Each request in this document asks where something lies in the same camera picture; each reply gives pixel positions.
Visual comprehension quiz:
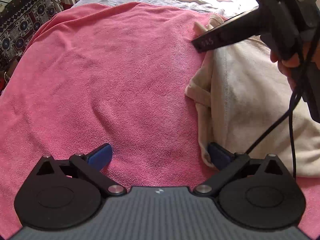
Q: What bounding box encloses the pink towel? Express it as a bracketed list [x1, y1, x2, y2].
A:
[0, 2, 320, 240]

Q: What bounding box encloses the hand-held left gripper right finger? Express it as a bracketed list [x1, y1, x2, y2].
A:
[194, 142, 288, 197]

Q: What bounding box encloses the person's right hand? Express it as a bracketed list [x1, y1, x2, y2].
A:
[271, 39, 316, 91]

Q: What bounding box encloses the beige t-shirt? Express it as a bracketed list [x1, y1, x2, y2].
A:
[185, 12, 320, 178]

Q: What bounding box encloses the black cable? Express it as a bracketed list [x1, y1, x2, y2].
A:
[289, 35, 316, 179]
[244, 90, 298, 154]

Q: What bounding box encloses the dark patterned cloth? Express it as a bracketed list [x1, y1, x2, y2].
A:
[0, 0, 63, 68]

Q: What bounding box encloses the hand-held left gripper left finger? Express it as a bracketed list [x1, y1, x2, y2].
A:
[36, 143, 127, 197]

